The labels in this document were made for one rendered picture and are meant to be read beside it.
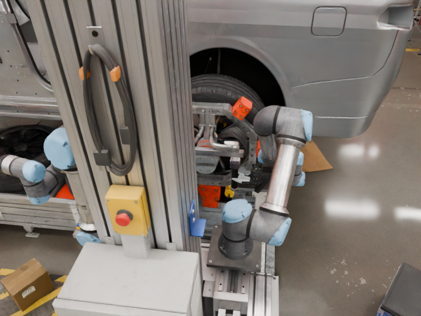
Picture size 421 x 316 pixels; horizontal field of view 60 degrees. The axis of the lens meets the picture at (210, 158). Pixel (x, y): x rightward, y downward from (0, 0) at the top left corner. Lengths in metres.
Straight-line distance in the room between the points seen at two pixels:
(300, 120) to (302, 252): 1.43
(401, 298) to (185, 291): 1.45
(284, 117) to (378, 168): 2.22
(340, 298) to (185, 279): 1.65
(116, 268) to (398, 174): 2.90
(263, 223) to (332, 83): 1.12
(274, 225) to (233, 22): 1.18
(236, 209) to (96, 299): 0.65
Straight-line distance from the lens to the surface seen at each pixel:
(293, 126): 1.43
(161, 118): 0.78
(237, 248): 1.52
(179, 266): 1.03
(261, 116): 1.47
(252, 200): 2.78
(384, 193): 3.32
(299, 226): 2.85
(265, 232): 1.40
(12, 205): 2.88
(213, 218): 2.53
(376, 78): 2.31
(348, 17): 2.14
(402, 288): 2.26
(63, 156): 1.20
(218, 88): 2.01
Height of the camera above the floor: 2.05
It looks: 37 degrees down
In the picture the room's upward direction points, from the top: 2 degrees counter-clockwise
